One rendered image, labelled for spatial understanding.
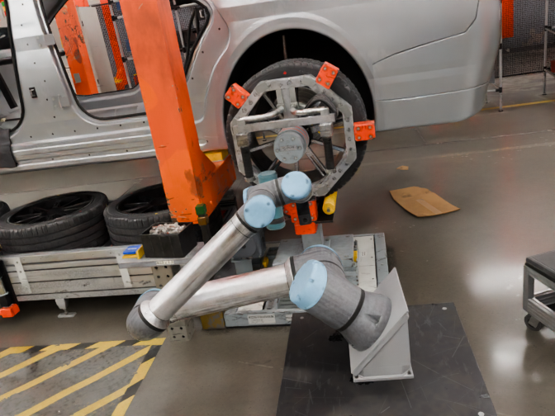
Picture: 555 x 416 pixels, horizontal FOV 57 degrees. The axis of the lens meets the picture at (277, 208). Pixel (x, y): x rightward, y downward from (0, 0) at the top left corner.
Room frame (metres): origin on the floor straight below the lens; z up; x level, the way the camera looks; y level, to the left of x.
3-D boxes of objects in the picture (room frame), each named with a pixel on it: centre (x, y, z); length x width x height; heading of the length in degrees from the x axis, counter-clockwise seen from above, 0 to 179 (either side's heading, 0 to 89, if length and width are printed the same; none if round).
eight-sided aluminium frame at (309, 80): (2.25, -0.12, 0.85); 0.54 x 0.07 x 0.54; 78
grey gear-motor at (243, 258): (2.57, 0.16, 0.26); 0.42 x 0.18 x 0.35; 168
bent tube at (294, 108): (2.11, -0.19, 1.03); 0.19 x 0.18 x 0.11; 168
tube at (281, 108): (2.15, 0.00, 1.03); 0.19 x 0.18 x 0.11; 168
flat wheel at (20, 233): (2.99, 1.36, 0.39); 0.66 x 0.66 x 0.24
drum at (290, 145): (2.18, -0.11, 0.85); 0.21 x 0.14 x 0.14; 168
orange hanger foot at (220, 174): (2.67, 0.34, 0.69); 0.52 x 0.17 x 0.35; 168
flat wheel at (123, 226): (2.84, 0.66, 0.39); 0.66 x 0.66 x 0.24
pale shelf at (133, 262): (2.15, 0.53, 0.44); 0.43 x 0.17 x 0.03; 78
